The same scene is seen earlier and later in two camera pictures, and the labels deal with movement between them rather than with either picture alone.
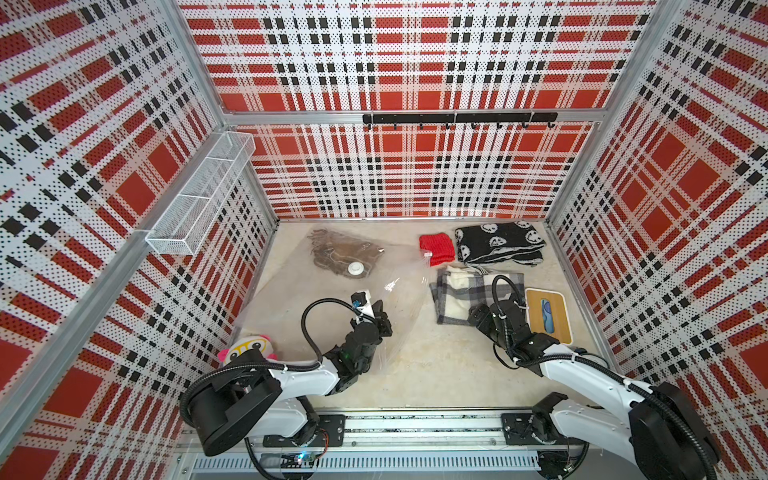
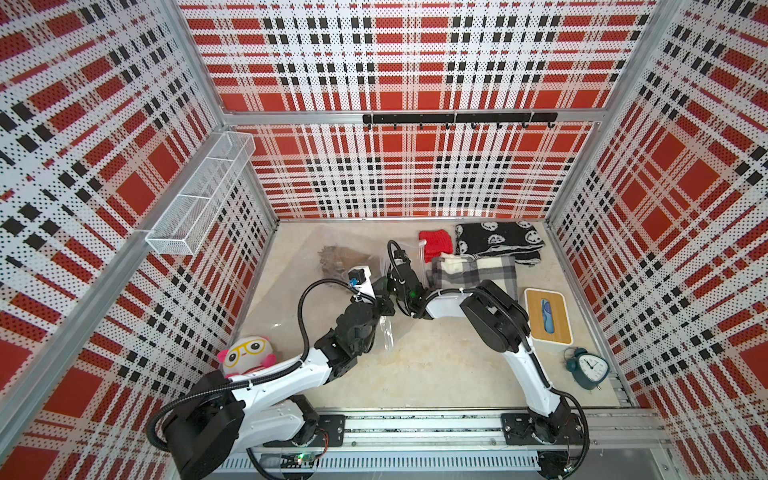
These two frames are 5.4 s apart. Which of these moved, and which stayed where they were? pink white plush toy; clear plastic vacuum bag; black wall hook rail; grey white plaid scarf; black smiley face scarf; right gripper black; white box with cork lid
Moved: right gripper black; clear plastic vacuum bag; grey white plaid scarf
Stayed: white box with cork lid; black smiley face scarf; pink white plush toy; black wall hook rail
